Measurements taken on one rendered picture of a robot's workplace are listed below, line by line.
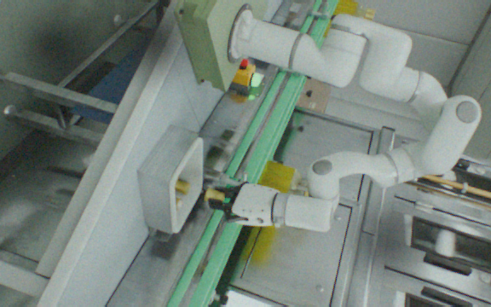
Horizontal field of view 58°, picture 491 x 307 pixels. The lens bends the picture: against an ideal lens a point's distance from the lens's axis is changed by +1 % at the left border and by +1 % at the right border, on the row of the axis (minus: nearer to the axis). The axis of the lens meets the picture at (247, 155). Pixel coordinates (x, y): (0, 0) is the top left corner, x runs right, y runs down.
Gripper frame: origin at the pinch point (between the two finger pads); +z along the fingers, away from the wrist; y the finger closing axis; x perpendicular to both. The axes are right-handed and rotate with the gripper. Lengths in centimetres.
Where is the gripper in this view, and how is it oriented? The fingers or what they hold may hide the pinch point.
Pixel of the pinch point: (219, 198)
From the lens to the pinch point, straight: 111.2
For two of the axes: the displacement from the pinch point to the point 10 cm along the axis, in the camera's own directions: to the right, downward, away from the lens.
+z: -9.3, -1.2, 3.4
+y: 3.3, -6.6, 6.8
